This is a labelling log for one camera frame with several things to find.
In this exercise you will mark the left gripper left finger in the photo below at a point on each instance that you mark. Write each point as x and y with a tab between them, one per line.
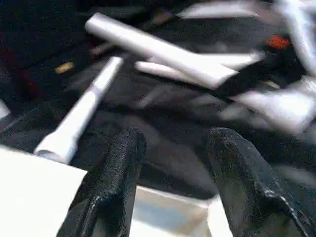
108	192

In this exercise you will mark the white plastic table leg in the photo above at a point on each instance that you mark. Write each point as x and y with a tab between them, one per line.
158	49
79	116
197	66

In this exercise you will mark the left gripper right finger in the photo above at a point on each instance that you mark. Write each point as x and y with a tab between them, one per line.
252	192

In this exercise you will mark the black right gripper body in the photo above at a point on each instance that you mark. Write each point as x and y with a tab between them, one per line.
276	61

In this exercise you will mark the white plastic table top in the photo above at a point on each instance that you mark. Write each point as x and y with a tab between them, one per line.
34	197

